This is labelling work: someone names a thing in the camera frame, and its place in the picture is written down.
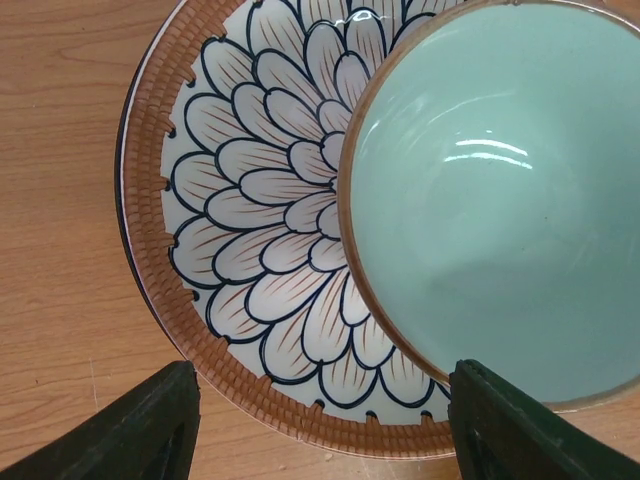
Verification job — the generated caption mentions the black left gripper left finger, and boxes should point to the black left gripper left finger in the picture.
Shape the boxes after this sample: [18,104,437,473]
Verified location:
[1,361,200,479]

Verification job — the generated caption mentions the floral patterned plate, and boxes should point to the floral patterned plate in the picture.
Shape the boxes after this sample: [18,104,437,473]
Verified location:
[116,1,454,459]

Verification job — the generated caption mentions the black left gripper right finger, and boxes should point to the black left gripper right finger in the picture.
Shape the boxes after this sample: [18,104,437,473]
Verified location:
[448,360,639,479]

